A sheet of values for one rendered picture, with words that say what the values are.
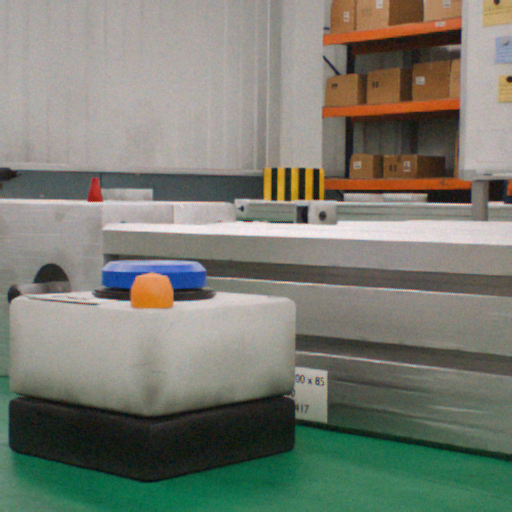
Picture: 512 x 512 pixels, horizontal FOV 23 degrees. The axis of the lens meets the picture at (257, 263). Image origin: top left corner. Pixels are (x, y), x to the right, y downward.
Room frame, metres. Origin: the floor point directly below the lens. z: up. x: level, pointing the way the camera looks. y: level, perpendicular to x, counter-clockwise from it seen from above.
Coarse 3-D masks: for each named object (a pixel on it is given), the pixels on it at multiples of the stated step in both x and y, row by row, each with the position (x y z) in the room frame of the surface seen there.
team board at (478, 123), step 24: (480, 0) 4.12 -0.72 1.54; (504, 0) 4.05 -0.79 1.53; (480, 24) 4.12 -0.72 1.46; (504, 24) 4.05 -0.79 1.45; (480, 48) 4.12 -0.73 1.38; (504, 48) 4.04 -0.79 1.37; (480, 72) 4.11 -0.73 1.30; (504, 72) 4.04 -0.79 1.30; (480, 96) 4.11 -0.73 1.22; (504, 96) 4.04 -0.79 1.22; (480, 120) 4.11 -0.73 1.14; (504, 120) 4.04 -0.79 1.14; (480, 144) 4.11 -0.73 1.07; (504, 144) 4.04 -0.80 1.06; (480, 168) 4.11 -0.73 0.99; (504, 168) 4.03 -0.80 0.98; (480, 192) 4.15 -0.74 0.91; (480, 216) 4.15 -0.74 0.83
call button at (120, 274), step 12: (108, 264) 0.47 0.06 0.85; (120, 264) 0.46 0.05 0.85; (132, 264) 0.46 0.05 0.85; (144, 264) 0.46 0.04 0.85; (156, 264) 0.46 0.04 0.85; (168, 264) 0.46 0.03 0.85; (180, 264) 0.46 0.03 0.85; (192, 264) 0.47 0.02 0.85; (108, 276) 0.46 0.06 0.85; (120, 276) 0.46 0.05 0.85; (132, 276) 0.46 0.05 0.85; (168, 276) 0.46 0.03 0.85; (180, 276) 0.46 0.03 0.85; (192, 276) 0.46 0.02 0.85; (204, 276) 0.47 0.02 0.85; (180, 288) 0.46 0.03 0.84
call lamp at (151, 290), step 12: (144, 276) 0.43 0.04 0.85; (156, 276) 0.43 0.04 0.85; (132, 288) 0.43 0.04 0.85; (144, 288) 0.43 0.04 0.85; (156, 288) 0.43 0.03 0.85; (168, 288) 0.43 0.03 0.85; (132, 300) 0.43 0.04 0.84; (144, 300) 0.43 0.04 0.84; (156, 300) 0.43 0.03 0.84; (168, 300) 0.43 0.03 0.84
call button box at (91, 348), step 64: (64, 320) 0.45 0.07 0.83; (128, 320) 0.43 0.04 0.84; (192, 320) 0.43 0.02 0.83; (256, 320) 0.46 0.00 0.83; (64, 384) 0.45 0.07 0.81; (128, 384) 0.43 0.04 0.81; (192, 384) 0.43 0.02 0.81; (256, 384) 0.46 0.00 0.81; (64, 448) 0.45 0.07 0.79; (128, 448) 0.43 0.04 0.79; (192, 448) 0.43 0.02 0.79; (256, 448) 0.46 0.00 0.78
